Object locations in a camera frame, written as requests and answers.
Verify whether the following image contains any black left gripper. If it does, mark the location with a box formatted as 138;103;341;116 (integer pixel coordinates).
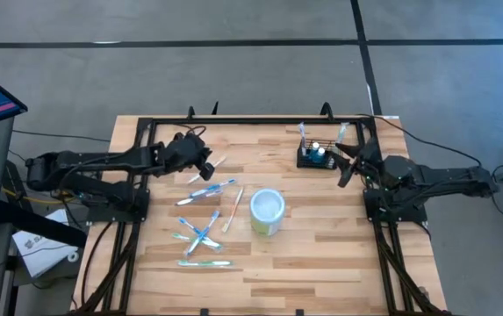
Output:
165;132;216;181

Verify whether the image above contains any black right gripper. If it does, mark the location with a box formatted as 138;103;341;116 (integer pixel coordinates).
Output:
329;138;383;189

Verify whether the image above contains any white toothbrush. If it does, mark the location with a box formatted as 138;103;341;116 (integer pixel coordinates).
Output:
175;189;225;206

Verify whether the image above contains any green white wipes canister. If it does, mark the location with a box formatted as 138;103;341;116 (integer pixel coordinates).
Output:
249;188;286;238

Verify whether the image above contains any black bar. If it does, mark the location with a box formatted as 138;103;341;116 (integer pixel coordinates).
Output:
0;200;89;248

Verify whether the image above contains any white paper box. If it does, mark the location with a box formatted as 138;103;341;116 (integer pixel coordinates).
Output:
12;209;80;278

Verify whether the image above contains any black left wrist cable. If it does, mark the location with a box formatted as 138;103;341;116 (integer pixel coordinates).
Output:
175;124;208;138

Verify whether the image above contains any black wire basket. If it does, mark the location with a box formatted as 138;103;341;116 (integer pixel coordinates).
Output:
296;138;345;170

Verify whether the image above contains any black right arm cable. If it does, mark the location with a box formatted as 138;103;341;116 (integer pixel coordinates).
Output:
355;112;485;169

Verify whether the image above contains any black aluminium frame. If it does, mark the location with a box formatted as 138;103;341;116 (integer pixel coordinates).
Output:
69;114;452;316

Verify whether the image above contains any yellow cable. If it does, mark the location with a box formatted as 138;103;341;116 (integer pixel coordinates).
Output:
0;187;79;206

